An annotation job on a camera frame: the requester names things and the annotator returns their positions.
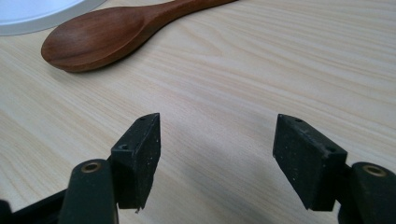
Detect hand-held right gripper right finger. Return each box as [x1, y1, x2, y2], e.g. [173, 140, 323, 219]
[272, 113, 348, 212]

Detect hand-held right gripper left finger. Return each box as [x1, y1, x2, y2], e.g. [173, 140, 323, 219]
[110, 112, 162, 210]

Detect brown wooden spoon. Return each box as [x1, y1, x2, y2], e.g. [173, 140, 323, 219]
[40, 0, 238, 74]

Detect white plate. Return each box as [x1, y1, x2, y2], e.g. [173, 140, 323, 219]
[0, 0, 108, 37]

